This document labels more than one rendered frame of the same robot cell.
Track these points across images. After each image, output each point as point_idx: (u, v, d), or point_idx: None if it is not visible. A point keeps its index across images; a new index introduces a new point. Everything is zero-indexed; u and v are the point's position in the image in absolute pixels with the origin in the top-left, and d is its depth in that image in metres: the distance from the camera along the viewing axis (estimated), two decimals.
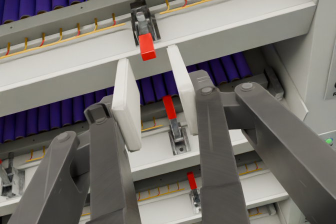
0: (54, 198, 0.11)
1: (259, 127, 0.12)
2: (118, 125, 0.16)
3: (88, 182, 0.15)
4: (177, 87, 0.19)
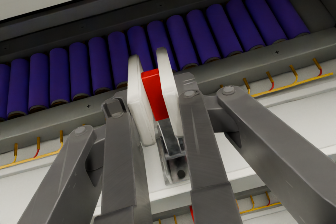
0: (69, 193, 0.11)
1: (243, 130, 0.12)
2: (133, 120, 0.16)
3: None
4: None
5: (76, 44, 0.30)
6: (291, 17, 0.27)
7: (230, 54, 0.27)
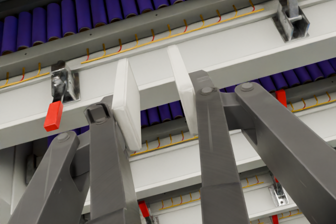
0: (54, 198, 0.11)
1: (259, 127, 0.12)
2: (118, 125, 0.16)
3: (88, 182, 0.15)
4: (177, 87, 0.19)
5: None
6: None
7: None
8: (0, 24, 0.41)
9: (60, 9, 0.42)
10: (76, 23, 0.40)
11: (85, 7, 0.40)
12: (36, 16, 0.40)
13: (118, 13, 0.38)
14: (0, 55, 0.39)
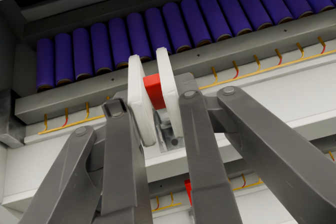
0: (69, 193, 0.11)
1: (243, 131, 0.12)
2: (134, 120, 0.16)
3: None
4: None
5: None
6: None
7: None
8: (68, 38, 0.33)
9: (142, 20, 0.34)
10: (168, 39, 0.31)
11: (179, 19, 0.31)
12: (116, 29, 0.32)
13: (227, 27, 0.30)
14: (73, 78, 0.30)
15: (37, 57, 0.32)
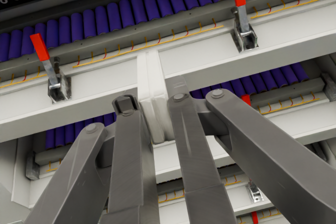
0: (77, 190, 0.11)
1: (233, 133, 0.12)
2: (144, 117, 0.16)
3: None
4: None
5: None
6: None
7: None
8: (8, 36, 0.50)
9: (58, 24, 0.50)
10: (70, 36, 0.48)
11: (78, 23, 0.48)
12: (38, 30, 0.48)
13: (105, 28, 0.46)
14: None
15: None
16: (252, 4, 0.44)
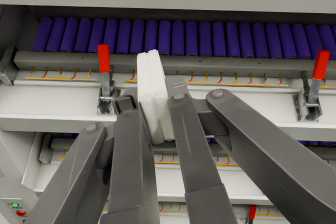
0: (77, 190, 0.11)
1: (233, 133, 0.12)
2: (144, 117, 0.16)
3: None
4: None
5: (246, 23, 0.46)
6: None
7: None
8: (63, 22, 0.47)
9: (118, 25, 0.48)
10: (129, 44, 0.45)
11: (140, 33, 0.45)
12: (97, 26, 0.46)
13: (167, 48, 0.44)
14: (58, 51, 0.45)
15: (38, 29, 0.46)
16: None
